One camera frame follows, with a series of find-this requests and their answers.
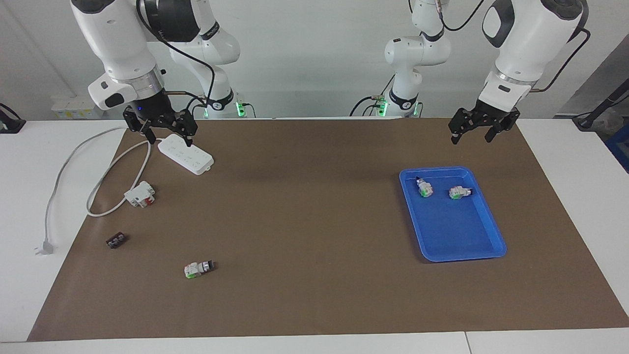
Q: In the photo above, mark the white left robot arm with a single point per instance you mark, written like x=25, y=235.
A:
x=528, y=39

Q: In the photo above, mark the white power strip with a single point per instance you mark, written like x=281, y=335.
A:
x=189, y=157

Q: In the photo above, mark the stack of white boxes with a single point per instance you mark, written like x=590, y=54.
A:
x=73, y=105

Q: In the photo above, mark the small black terminal block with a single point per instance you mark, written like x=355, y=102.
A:
x=116, y=241

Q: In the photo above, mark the white green push-button switch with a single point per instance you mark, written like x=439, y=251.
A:
x=196, y=270
x=459, y=193

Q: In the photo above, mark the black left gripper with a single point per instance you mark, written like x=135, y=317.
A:
x=489, y=114

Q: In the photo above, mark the white orange push-button switch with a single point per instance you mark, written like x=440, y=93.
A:
x=424, y=188

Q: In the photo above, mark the black clamp mount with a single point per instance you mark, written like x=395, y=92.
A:
x=10, y=123

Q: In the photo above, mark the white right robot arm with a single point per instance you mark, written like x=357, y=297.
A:
x=118, y=44

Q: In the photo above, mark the white red circuit breaker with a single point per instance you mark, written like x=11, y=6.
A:
x=138, y=194

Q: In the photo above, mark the blue crate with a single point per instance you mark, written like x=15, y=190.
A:
x=620, y=147

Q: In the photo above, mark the brown paper table mat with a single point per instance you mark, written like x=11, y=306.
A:
x=314, y=246

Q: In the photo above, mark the blue plastic tray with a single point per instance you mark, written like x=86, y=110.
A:
x=452, y=231

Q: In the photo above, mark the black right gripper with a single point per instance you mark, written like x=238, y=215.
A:
x=157, y=113

